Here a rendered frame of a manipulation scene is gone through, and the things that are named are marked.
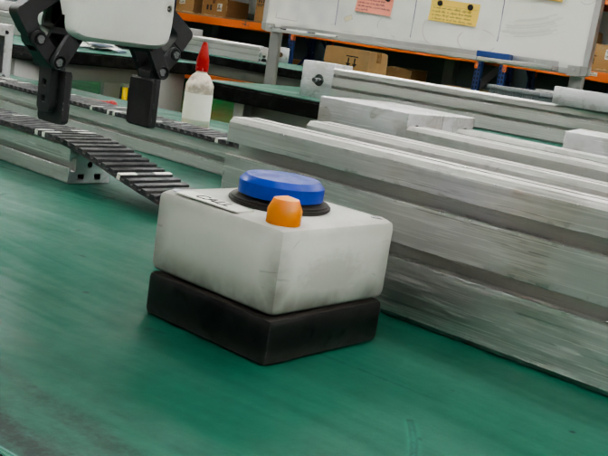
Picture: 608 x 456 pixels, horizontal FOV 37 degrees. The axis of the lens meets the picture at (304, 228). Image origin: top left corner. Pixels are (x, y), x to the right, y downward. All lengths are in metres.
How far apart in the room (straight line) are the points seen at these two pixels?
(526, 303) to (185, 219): 0.17
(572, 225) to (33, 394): 0.24
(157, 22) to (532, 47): 2.89
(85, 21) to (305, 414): 0.42
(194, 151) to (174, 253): 0.50
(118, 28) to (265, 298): 0.38
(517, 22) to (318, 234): 3.22
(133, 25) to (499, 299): 0.39
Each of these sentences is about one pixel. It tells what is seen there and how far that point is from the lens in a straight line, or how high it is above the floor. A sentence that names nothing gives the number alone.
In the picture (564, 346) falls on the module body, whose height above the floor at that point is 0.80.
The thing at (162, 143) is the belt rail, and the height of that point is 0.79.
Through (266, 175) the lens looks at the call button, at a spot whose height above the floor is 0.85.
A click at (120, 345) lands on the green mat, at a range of 0.40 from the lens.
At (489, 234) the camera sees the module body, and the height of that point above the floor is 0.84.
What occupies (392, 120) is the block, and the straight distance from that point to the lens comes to 0.72.
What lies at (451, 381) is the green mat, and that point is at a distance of 0.41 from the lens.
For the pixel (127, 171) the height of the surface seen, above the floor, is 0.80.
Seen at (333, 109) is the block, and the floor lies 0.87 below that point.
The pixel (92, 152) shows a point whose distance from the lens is 0.72.
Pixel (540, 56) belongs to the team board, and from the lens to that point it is 3.54.
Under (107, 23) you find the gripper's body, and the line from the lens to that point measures 0.71.
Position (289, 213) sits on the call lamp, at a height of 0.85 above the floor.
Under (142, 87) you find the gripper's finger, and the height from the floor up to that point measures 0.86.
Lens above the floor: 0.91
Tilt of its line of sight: 11 degrees down
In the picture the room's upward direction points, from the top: 9 degrees clockwise
